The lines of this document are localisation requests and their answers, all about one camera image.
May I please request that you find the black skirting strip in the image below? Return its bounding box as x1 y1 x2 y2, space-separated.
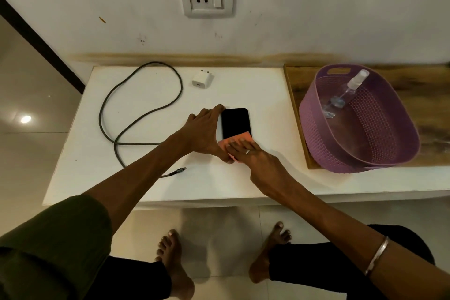
0 0 86 95

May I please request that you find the orange cleaning cloth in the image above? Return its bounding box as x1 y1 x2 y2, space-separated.
217 131 255 163

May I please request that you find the person's left foot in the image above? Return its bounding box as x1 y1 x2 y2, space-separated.
155 229 195 300

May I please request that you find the wooden board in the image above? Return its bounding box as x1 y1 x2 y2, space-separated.
283 63 450 170

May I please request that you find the silver bracelet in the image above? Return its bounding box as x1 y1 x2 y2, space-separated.
364 236 390 277

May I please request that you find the person's right foot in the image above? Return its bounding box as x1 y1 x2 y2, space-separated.
248 221 293 284

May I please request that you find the person's right forearm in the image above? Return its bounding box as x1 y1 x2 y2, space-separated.
266 176 450 300

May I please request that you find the white charger adapter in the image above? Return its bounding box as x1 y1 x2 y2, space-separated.
191 69 214 90

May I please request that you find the person's leg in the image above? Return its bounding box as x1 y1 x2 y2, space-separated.
84 255 173 300
268 224 436 300

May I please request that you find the person's left forearm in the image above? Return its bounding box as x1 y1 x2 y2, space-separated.
82 132 193 234

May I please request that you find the grey braided charging cable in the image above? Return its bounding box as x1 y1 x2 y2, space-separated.
98 61 188 179

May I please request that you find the person's right leg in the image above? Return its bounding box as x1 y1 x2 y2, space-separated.
268 224 436 300

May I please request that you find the person's left hand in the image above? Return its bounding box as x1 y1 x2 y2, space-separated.
176 104 235 165

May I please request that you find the green sleeve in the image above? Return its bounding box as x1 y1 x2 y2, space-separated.
0 195 113 300

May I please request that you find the person's foot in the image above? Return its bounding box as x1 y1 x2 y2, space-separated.
155 229 195 300
248 221 293 284

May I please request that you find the person's left leg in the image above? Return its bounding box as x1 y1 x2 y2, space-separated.
84 255 173 300

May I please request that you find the person's right hand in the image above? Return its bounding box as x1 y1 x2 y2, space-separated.
225 138 288 199

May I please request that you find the black smartphone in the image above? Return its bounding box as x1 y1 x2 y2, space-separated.
220 108 252 141

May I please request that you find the purple plastic basket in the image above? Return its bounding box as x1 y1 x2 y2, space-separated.
298 64 421 174

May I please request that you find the clear spray bottle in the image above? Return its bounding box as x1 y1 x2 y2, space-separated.
321 69 371 120

